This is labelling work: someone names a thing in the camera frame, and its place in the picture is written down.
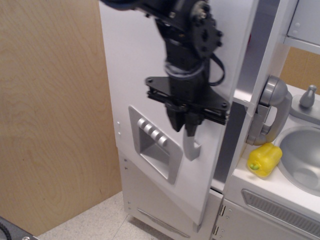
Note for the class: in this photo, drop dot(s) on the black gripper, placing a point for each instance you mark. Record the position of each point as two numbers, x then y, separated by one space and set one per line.
189 99

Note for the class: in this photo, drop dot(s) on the silver fridge door handle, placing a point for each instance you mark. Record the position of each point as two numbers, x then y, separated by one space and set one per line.
191 148

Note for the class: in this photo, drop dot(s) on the white toy fridge door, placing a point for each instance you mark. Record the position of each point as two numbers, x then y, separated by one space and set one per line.
135 50

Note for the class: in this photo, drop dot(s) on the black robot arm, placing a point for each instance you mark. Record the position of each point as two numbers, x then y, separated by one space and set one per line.
190 35

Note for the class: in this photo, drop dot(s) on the grey ice dispenser panel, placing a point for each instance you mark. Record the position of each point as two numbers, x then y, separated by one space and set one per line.
154 146

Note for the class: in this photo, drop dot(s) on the yellow toy bell pepper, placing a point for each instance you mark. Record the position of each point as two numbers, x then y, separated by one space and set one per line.
264 159

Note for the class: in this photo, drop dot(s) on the white lower freezer door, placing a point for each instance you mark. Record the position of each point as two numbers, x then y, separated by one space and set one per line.
146 202

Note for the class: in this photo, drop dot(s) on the white toy kitchen cabinet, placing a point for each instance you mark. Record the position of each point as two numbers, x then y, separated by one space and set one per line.
265 53

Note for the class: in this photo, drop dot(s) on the silver toy sink basin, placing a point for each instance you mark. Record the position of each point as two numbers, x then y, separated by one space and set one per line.
300 161

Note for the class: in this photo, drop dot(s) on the grey toy faucet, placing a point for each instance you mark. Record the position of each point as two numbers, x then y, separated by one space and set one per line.
306 107

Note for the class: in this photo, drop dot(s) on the grey oven vent panel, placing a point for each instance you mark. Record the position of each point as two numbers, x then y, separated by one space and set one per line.
282 213

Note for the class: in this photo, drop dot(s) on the black equipment corner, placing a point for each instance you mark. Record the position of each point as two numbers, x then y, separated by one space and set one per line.
10 231

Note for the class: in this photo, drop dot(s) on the grey toy wall phone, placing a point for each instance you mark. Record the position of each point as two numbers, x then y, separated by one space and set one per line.
271 113

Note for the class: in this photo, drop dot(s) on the silver lower door handle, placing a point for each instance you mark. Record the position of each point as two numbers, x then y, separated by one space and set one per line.
196 227

